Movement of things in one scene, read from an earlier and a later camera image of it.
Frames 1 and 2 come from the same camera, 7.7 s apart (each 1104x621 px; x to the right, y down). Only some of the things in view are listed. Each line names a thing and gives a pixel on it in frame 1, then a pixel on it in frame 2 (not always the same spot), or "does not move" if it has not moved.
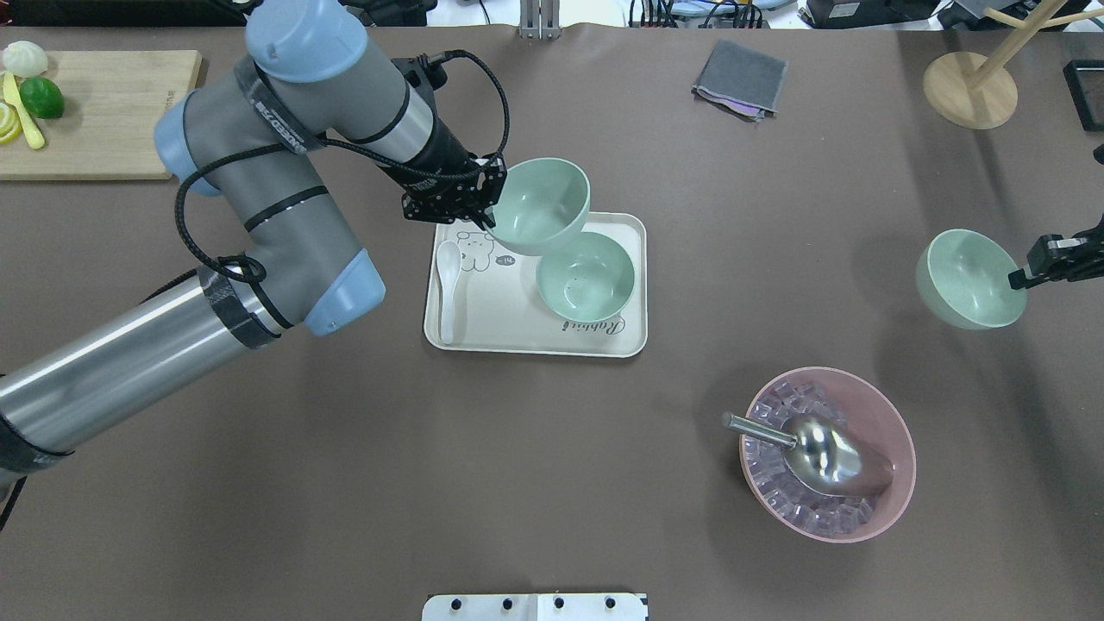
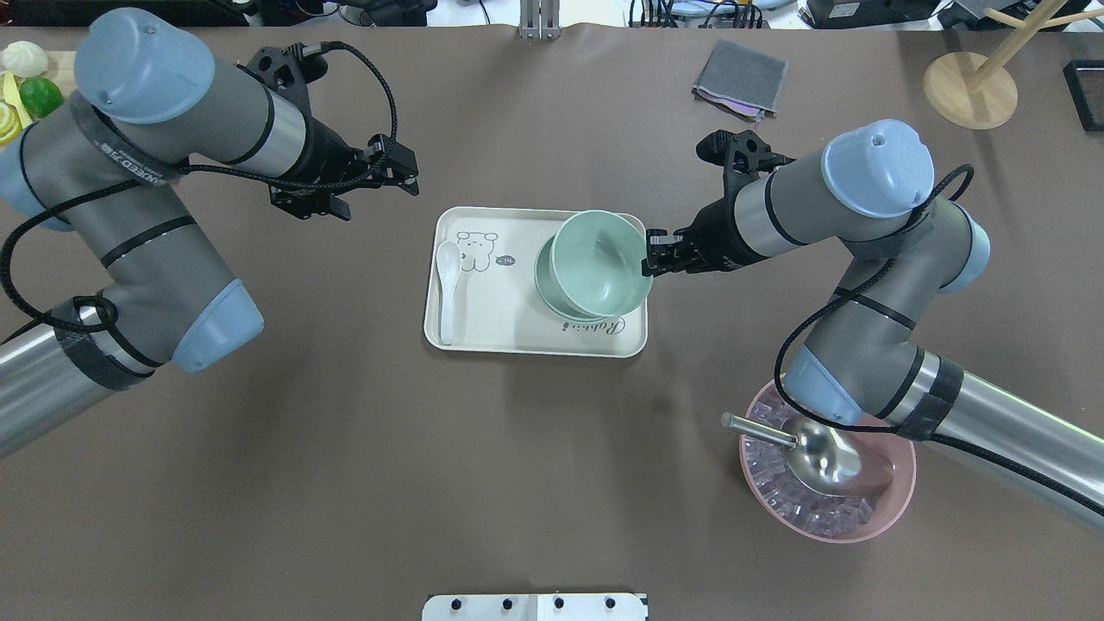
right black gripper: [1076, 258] -> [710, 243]
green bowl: [962, 279] -> [596, 260]
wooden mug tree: [978, 92] does not move
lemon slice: [11, 127] does not move
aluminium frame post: [540, 20] does not move
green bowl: [542, 207] -> [548, 286]
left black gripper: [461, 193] -> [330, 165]
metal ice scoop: [821, 453] does not move
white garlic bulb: [25, 59] does not move
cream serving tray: [500, 309] does not move
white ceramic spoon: [448, 263] does not move
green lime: [42, 97] does not move
